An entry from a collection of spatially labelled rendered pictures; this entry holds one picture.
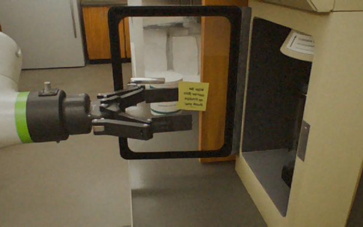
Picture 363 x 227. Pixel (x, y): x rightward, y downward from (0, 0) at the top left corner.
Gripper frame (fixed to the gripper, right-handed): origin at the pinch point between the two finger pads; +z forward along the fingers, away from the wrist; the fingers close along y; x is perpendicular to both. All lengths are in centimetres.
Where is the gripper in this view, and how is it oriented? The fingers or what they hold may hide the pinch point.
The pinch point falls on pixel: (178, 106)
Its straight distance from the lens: 61.2
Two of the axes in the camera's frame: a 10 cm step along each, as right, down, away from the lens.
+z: 9.8, -0.7, 1.6
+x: 0.0, 9.1, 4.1
